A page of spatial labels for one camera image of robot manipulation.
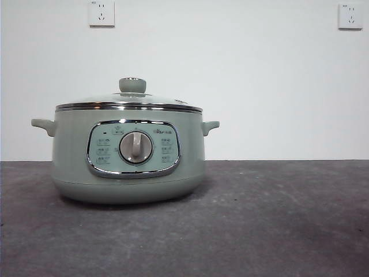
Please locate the glass lid with green knob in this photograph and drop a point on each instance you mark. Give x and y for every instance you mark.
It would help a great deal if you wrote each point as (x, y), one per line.
(132, 85)

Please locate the pale green electric pot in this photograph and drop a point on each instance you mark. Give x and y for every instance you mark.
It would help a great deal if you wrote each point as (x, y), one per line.
(72, 150)

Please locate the white wall socket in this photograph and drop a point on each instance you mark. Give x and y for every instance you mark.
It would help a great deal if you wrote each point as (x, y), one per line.
(101, 14)
(350, 16)

